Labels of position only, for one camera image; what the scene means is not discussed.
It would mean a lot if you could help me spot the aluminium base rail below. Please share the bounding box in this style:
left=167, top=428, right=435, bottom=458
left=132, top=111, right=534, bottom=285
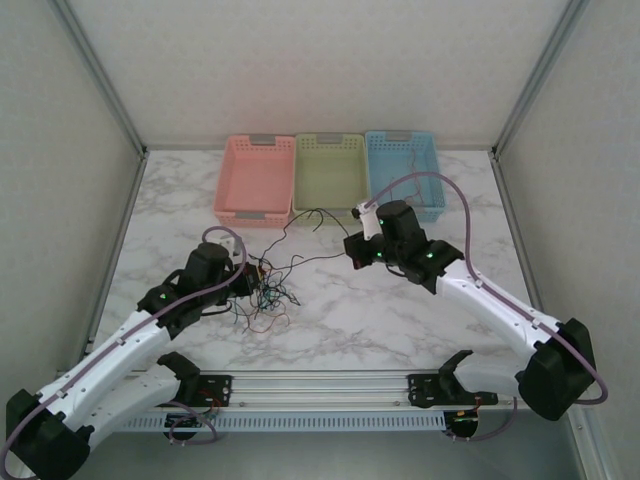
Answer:
left=54, top=370, right=526, bottom=414

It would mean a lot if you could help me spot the small black circuit board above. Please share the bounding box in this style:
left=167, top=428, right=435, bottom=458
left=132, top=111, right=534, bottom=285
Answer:
left=164, top=410, right=221, bottom=432
left=447, top=409, right=482, bottom=432

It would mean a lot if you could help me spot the blue plastic basket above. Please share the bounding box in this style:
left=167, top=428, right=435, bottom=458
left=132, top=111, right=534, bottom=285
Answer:
left=364, top=130, right=448, bottom=224

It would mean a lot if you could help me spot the thin green wire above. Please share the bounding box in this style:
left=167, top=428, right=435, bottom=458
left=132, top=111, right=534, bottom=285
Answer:
left=252, top=292, right=274, bottom=321
left=254, top=279, right=281, bottom=309

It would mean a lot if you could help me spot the coloured wire pile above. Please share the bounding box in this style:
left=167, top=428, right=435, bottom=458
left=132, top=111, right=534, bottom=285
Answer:
left=239, top=299, right=291, bottom=335

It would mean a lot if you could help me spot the aluminium frame post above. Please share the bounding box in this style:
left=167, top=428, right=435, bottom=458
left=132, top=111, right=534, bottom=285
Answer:
left=492, top=0, right=591, bottom=159
left=52, top=0, right=150, bottom=157

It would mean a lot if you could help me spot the thin black wire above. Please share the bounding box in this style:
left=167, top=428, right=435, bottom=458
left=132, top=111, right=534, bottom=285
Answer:
left=259, top=207, right=352, bottom=274
left=259, top=269, right=305, bottom=307

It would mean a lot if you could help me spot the green plastic basket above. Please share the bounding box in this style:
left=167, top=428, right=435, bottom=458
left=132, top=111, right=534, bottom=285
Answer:
left=291, top=132, right=371, bottom=227

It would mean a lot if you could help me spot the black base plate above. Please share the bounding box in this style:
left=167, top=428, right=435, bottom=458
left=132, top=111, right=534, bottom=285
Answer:
left=169, top=373, right=235, bottom=407
left=407, top=372, right=501, bottom=407

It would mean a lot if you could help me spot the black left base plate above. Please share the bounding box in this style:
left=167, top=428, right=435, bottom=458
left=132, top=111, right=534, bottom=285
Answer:
left=169, top=373, right=235, bottom=407

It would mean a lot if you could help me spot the white slotted cable duct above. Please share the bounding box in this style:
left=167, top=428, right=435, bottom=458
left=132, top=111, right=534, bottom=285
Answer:
left=119, top=412, right=447, bottom=432

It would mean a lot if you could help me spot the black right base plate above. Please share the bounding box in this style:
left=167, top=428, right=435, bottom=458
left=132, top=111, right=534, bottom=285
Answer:
left=407, top=372, right=501, bottom=407

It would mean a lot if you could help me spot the aluminium frame leg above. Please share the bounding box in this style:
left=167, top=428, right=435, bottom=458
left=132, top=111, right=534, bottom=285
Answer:
left=569, top=419, right=619, bottom=480

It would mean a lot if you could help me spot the pink plastic basket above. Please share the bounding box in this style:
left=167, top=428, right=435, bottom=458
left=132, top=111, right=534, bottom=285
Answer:
left=213, top=133, right=296, bottom=230

